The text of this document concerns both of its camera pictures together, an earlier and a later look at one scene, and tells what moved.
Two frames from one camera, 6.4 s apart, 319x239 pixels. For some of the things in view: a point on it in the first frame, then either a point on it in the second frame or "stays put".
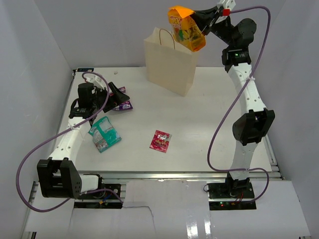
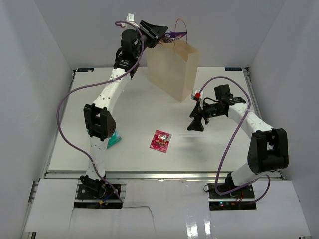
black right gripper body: x=216 y=17 -> x=211 y=111
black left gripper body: x=101 y=96 -> x=149 y=40
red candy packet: x=160 y=141 stays put
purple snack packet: x=125 y=105 -> x=170 y=36
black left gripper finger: x=117 y=92 -> x=157 y=31
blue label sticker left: x=84 y=69 stays put
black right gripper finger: x=203 y=18 -> x=196 y=124
